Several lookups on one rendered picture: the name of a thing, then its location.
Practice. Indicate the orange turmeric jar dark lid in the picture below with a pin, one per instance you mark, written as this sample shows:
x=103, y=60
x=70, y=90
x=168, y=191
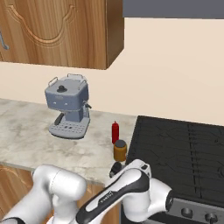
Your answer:
x=120, y=151

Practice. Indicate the wooden wall cabinet door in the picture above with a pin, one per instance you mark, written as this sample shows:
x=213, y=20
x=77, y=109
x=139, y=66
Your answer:
x=58, y=29

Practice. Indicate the wooden wall cabinet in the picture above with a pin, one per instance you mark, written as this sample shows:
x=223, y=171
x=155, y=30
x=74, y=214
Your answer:
x=115, y=29

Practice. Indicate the dark grey shaker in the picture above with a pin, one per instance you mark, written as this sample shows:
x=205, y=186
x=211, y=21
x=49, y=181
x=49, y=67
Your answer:
x=116, y=168

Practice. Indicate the blue-grey coffee machine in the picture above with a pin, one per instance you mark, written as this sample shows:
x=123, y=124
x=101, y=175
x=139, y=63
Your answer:
x=67, y=99

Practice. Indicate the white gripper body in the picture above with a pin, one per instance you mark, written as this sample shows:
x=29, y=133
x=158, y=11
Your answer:
x=132, y=166

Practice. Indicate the black stove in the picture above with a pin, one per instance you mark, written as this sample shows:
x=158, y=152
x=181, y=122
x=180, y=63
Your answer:
x=178, y=157

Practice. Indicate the grey stove knob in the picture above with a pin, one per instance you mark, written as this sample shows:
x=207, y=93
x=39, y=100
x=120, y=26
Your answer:
x=211, y=217
x=186, y=212

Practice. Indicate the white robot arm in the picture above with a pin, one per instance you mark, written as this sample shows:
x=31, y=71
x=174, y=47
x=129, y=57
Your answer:
x=61, y=183

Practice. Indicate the wooden base cabinet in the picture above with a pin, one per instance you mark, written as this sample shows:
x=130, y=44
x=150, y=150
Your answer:
x=14, y=189

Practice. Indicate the grey range hood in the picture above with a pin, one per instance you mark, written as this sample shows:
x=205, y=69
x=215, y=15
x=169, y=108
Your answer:
x=175, y=8

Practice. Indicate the red ketchup bottle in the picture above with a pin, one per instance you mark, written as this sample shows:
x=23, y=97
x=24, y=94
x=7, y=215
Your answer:
x=115, y=132

